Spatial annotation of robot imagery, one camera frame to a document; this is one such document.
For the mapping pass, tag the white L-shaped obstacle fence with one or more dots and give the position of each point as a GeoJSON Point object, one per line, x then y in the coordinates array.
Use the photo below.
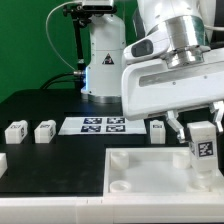
{"type": "Point", "coordinates": [113, 210]}

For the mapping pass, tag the white sheet with fiducial tags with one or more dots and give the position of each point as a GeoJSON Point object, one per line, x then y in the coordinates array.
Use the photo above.
{"type": "Point", "coordinates": [101, 126]}

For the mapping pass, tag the white square tabletop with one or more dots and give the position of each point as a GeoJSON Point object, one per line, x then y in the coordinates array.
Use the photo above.
{"type": "Point", "coordinates": [154, 171]}

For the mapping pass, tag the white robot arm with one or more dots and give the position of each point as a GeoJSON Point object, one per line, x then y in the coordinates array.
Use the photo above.
{"type": "Point", "coordinates": [186, 25]}

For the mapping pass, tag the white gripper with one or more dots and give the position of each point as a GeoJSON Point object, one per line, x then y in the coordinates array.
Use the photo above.
{"type": "Point", "coordinates": [150, 88]}

